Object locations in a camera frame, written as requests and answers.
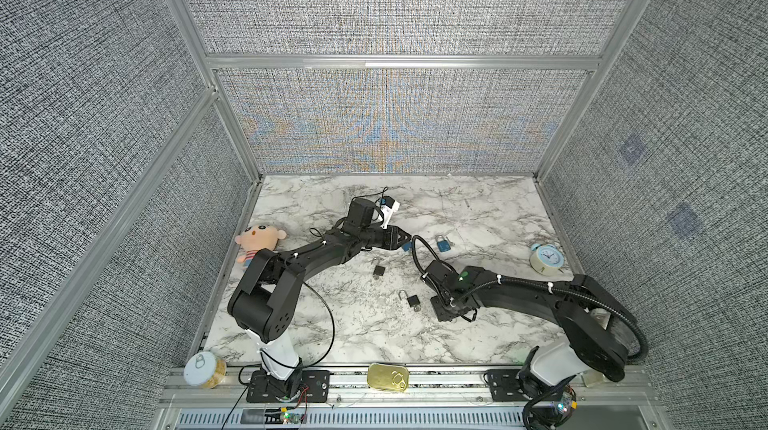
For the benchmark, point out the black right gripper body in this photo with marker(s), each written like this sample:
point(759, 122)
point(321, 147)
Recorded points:
point(441, 308)

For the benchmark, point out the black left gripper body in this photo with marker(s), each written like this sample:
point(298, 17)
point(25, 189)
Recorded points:
point(388, 238)

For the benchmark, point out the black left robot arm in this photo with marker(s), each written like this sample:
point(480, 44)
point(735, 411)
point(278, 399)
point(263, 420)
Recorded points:
point(264, 301)

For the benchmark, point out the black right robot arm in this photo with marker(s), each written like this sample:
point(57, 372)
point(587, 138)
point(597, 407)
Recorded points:
point(599, 332)

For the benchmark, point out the black padlock open shackle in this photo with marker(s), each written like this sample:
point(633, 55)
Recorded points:
point(412, 301)

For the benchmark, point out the black padlock upper left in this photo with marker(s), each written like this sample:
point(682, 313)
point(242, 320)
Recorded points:
point(379, 270)

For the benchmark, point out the gold sardine tin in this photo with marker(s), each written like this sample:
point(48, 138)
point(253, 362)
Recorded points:
point(387, 377)

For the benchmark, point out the light blue alarm clock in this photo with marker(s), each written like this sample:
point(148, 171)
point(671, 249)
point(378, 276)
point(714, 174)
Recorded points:
point(546, 259)

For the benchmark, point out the plush doll toy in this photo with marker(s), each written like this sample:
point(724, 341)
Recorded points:
point(257, 238)

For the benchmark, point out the small bottle black cap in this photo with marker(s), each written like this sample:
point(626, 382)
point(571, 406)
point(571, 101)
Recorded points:
point(593, 378)

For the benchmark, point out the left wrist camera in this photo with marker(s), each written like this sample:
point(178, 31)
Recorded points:
point(388, 207)

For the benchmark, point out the aluminium front rail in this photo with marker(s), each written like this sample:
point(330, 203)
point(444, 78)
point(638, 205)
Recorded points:
point(438, 385)

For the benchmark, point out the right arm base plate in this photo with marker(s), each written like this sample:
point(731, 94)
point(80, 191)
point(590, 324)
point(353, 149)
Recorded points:
point(517, 385)

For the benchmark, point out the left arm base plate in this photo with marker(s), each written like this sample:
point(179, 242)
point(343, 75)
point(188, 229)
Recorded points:
point(310, 385)

